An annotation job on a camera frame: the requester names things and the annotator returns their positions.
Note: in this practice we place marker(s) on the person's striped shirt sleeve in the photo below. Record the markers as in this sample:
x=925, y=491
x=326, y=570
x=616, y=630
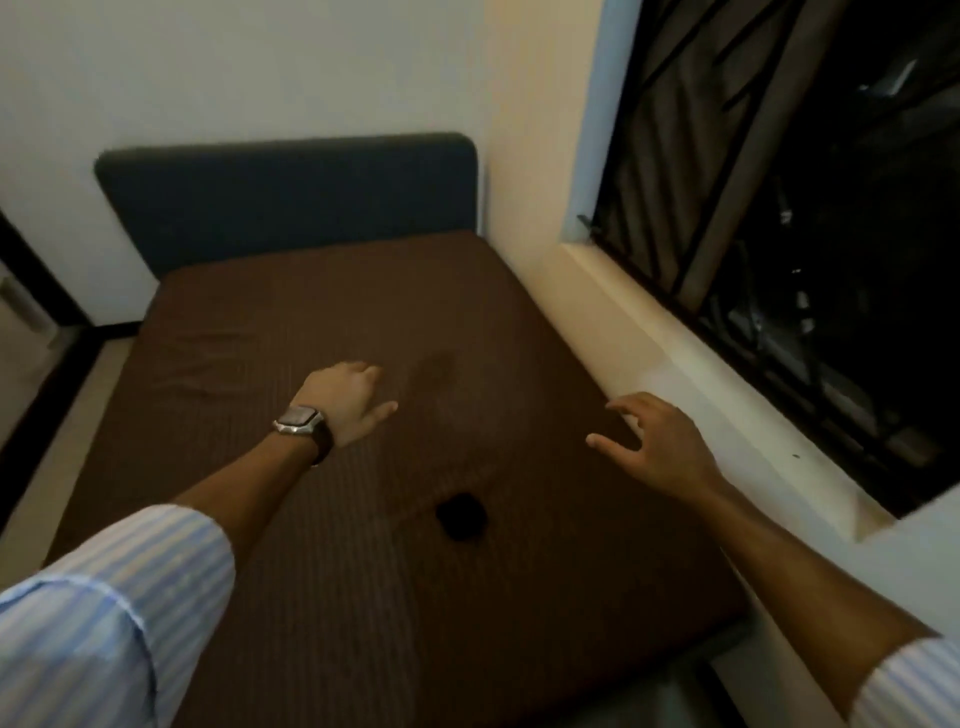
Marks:
x=97, y=622
x=911, y=686

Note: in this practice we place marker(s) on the person's right striped shirt sleeve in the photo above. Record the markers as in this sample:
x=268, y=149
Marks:
x=911, y=686

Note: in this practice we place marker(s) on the dark blue padded headboard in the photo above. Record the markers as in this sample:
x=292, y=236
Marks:
x=292, y=199

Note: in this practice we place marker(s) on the black metal window grille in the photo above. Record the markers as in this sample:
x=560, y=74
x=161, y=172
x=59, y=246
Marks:
x=675, y=150

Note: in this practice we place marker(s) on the person's right forearm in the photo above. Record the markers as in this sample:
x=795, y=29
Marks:
x=795, y=577

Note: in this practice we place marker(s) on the small black object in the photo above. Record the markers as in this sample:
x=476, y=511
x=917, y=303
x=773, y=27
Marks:
x=461, y=516

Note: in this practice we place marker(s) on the dark door frame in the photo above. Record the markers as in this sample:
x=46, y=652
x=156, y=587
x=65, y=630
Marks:
x=37, y=285

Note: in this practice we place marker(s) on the person's left forearm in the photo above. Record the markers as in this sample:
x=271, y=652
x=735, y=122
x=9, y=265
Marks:
x=240, y=487

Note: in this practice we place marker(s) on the person's left hand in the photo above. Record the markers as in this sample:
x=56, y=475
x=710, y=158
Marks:
x=341, y=405

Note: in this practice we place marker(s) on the brown window frame bar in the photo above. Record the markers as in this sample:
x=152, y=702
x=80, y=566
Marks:
x=757, y=142

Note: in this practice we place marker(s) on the person's left thumb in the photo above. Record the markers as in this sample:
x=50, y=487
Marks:
x=381, y=413

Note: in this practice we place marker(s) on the person's right hand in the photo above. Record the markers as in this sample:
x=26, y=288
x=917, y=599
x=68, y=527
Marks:
x=671, y=450

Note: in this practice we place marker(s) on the person's left striped shirt sleeve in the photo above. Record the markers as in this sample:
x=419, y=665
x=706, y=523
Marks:
x=97, y=622

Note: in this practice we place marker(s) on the person's right thumb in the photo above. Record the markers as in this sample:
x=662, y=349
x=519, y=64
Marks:
x=611, y=443

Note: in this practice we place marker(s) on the brown bed sheet on mattress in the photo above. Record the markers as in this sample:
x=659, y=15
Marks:
x=390, y=315

